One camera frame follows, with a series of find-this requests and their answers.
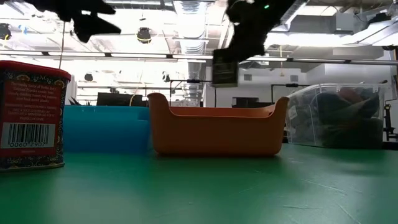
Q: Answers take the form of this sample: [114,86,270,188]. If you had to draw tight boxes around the red spice tin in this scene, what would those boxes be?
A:
[0,60,72,172]

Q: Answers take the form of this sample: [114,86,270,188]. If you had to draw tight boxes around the black background monitor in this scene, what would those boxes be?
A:
[96,92,147,107]

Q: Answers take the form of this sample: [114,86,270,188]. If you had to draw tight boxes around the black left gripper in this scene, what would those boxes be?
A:
[24,0,122,44]

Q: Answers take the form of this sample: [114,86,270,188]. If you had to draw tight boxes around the yellow hanging cord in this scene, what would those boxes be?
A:
[279,45,285,78]

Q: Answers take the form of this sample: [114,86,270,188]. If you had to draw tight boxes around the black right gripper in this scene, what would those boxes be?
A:
[216,0,297,62]

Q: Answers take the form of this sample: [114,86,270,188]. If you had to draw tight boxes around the dark grey cloth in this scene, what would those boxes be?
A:
[313,93,384,149]

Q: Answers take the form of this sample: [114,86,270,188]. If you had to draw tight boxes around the black equipment stand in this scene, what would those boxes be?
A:
[384,104,398,142]

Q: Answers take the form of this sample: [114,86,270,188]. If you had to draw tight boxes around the orange cloth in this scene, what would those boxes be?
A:
[337,88,366,105]

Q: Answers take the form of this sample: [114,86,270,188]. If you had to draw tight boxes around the black background cabinet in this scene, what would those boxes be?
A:
[231,96,259,108]

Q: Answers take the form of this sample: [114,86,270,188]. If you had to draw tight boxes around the clear plastic storage container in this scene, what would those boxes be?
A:
[285,82,386,149]

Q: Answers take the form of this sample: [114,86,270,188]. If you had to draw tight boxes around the long horizontal light bar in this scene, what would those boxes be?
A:
[0,49,398,66]

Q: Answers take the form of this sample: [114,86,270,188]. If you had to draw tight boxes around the grey air handling unit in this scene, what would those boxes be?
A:
[289,12,355,35]

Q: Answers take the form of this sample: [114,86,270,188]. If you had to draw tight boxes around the blue plastic bin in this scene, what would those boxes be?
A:
[63,105,153,154]

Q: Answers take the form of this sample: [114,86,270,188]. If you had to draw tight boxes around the silver round ventilation duct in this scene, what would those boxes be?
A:
[279,0,312,30]

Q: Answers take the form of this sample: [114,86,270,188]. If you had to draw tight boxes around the orange plastic bin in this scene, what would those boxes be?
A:
[147,92,290,157]

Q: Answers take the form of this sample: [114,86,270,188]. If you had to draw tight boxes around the black metal frame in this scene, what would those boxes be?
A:
[169,79,215,107]

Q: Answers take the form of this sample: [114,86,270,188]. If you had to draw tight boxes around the silver corrugated ventilation duct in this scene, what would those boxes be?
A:
[172,0,208,80]

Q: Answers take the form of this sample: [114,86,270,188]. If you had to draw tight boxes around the small succulent plant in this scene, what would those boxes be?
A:
[67,96,91,106]

